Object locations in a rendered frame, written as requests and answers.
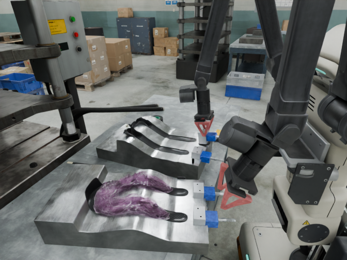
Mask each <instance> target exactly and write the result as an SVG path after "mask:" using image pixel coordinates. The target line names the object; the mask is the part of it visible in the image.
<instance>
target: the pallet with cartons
mask: <svg viewBox="0 0 347 260"><path fill-rule="evenodd" d="M105 42H106V49H107V55H108V62H109V68H110V72H112V73H113V75H114V77H119V76H120V73H126V72H127V69H128V70H132V69H133V64H132V53H131V46H130V39H125V38H105Z"/></svg>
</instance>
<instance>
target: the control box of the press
mask: <svg viewBox="0 0 347 260"><path fill-rule="evenodd" d="M10 2H11V5H12V8H13V12H14V15H15V18H16V20H17V24H18V27H19V30H20V33H21V36H22V39H23V42H24V45H32V44H38V39H37V36H36V32H35V29H34V26H33V22H32V20H31V16H30V13H29V9H28V5H27V2H26V0H25V1H10ZM42 2H43V5H44V9H45V14H46V17H47V20H48V24H49V28H50V32H51V35H52V39H53V42H55V43H57V44H59V46H60V50H61V55H60V56H59V57H57V59H58V63H59V66H60V70H61V74H62V78H63V81H64V85H65V89H66V93H69V94H71V95H72V98H73V102H74V104H73V105H72V106H71V107H70V108H71V110H73V109H76V108H80V107H81V105H80V100H79V97H78V93H77V88H76V84H75V78H76V77H78V76H82V75H83V73H86V72H89V71H91V70H92V67H91V62H90V57H89V51H88V46H87V41H86V35H85V30H84V25H83V19H82V14H81V9H80V4H79V2H78V1H44V0H42ZM29 61H30V64H31V67H32V70H33V73H34V76H35V79H36V81H38V82H44V83H45V84H46V89H47V91H48V94H52V92H51V90H50V85H49V83H50V80H49V77H48V73H47V70H46V67H45V64H44V60H43V59H42V58H35V59H29ZM75 128H77V129H80V132H81V133H83V134H87V131H86V126H85V122H84V117H83V115H82V116H81V117H80V118H79V119H78V120H77V121H76V123H75Z"/></svg>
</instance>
